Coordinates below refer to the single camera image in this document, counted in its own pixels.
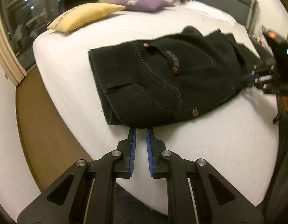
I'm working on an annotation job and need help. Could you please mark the black pants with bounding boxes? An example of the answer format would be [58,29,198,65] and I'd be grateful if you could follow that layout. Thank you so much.
[88,26,263,129]

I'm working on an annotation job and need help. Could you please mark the right hand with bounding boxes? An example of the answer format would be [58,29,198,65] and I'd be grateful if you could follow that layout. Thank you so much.
[273,95,288,124]

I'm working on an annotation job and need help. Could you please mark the dark bedside table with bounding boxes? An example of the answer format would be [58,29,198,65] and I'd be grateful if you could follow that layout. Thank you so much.
[249,33,271,60]

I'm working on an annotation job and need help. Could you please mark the white pillow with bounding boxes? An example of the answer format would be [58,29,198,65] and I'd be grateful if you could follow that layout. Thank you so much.
[182,1,237,26]

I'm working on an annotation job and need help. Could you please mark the grey upholstered headboard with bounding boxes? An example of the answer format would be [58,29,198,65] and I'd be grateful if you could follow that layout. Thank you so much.
[196,0,259,34]

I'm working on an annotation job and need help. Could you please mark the purple cushion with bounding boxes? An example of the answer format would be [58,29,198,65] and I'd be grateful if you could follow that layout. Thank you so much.
[114,0,174,12]

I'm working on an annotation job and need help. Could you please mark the left beige curtain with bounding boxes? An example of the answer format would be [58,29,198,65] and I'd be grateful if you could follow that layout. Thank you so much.
[0,15,27,86]

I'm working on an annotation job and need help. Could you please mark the yellow cushion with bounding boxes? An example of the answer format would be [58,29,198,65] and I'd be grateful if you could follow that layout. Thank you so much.
[47,3,126,33]

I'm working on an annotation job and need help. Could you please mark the dark glass window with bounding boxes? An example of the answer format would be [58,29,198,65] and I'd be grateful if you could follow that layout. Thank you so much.
[0,0,62,70]

